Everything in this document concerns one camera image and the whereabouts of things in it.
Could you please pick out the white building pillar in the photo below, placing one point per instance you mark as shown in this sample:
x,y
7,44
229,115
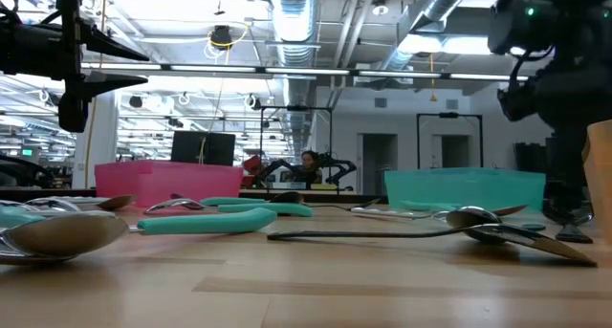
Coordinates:
x,y
102,141

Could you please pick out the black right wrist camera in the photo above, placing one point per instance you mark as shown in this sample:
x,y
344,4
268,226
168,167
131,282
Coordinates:
x,y
518,105

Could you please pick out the round ceiling fixture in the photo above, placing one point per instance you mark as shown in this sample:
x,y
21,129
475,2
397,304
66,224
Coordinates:
x,y
380,8

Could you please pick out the pink plastic bin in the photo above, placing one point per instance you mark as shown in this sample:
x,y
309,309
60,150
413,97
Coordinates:
x,y
167,182

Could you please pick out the person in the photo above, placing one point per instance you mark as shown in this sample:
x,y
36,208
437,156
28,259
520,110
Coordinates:
x,y
310,161

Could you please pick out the orange plastic bin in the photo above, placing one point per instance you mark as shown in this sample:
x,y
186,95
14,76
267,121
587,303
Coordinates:
x,y
600,175

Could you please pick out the grey wall vent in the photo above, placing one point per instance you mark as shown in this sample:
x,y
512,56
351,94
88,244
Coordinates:
x,y
380,102
452,103

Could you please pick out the black overhead camera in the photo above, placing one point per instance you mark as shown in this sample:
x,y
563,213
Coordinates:
x,y
221,36

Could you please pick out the black background cabinets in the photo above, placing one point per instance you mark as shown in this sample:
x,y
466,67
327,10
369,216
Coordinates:
x,y
528,157

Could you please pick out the red background object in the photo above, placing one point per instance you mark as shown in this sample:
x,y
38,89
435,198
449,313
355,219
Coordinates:
x,y
252,164

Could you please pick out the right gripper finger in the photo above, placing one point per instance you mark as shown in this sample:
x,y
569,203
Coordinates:
x,y
559,165
579,165

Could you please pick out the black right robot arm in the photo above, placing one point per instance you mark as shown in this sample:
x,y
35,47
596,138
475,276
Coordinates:
x,y
574,31

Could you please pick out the black background robot arms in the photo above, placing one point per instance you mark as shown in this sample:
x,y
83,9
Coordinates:
x,y
342,166

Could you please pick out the green exit sign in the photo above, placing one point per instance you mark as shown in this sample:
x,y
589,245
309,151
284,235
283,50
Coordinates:
x,y
27,152

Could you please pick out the teal plastic bin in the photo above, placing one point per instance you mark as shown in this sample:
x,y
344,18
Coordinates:
x,y
478,187

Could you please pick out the long linear light strip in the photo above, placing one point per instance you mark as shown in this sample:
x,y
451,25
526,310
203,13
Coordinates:
x,y
306,71

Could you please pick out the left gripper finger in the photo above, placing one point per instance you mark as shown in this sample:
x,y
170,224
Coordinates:
x,y
105,81
102,38

